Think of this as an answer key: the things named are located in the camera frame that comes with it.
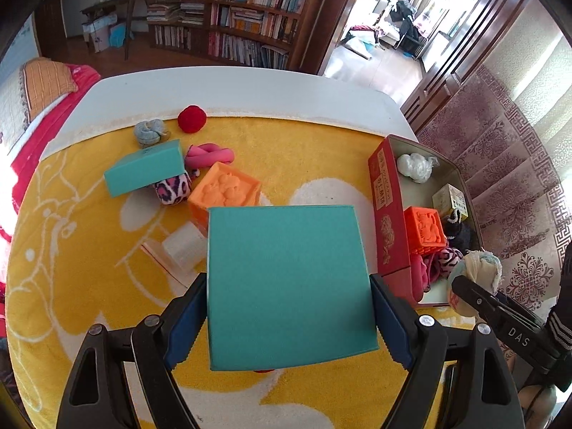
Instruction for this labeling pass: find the person's right hand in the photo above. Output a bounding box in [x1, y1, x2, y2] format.
[518, 384, 557, 429]

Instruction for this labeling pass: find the clear zip bag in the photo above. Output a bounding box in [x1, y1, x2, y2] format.
[140, 221, 210, 287]

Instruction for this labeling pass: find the large teal foam block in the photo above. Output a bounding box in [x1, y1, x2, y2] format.
[206, 204, 380, 373]

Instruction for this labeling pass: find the black sock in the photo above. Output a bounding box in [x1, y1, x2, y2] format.
[440, 209, 473, 251]

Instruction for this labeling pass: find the black garment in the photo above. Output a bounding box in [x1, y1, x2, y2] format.
[395, 0, 423, 56]

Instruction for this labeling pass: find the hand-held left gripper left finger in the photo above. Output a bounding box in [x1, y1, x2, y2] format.
[56, 272, 210, 429]

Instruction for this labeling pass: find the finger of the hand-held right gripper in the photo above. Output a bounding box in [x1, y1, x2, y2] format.
[450, 276, 510, 322]
[492, 292, 546, 325]

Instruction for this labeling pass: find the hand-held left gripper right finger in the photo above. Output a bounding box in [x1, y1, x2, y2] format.
[369, 272, 528, 429]

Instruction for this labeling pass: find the blue paper bag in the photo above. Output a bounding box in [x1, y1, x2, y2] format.
[109, 22, 128, 49]

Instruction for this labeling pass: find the dark wooden desk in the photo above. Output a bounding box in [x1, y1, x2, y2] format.
[80, 0, 148, 61]

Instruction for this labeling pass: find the pink leopard print plush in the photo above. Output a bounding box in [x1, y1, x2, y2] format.
[153, 171, 194, 206]
[424, 247, 465, 284]

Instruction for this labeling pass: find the orange plaid pillow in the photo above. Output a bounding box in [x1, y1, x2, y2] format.
[20, 58, 77, 103]

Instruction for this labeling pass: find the yellow white patterned towel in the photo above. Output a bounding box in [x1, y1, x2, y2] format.
[0, 114, 452, 429]

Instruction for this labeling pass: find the white storage box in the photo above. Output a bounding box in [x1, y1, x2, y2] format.
[83, 13, 119, 53]

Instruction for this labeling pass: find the cream sock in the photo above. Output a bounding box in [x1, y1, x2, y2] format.
[447, 250, 503, 318]

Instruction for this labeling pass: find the white plastic bag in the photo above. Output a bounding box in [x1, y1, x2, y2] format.
[397, 153, 439, 184]

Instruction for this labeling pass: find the orange embossed rubber cube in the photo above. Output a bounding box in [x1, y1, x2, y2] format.
[187, 162, 262, 237]
[403, 206, 449, 255]

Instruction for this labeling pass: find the pink knotted foam curler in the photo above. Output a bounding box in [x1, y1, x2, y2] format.
[409, 252, 436, 302]
[184, 143, 235, 177]

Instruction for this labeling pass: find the wooden bookshelf with books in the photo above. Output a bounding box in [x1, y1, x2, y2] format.
[145, 0, 322, 72]

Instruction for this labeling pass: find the small teal foam block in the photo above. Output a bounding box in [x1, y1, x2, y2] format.
[104, 138, 187, 198]

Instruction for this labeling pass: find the red tin container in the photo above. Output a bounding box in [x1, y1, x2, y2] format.
[368, 134, 485, 308]

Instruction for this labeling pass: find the grey rolled sock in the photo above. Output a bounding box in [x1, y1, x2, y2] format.
[133, 119, 171, 149]

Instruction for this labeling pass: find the small pale green box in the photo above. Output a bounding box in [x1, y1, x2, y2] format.
[431, 183, 469, 222]

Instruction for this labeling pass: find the person's black striped clothing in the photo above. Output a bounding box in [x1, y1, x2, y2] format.
[546, 243, 572, 358]

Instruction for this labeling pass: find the red blanket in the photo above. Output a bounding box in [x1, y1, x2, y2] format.
[0, 65, 101, 242]

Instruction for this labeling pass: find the white patchwork quilt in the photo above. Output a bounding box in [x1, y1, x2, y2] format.
[0, 69, 30, 144]

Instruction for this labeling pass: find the dark wooden cabinet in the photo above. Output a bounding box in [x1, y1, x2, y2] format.
[400, 0, 537, 132]

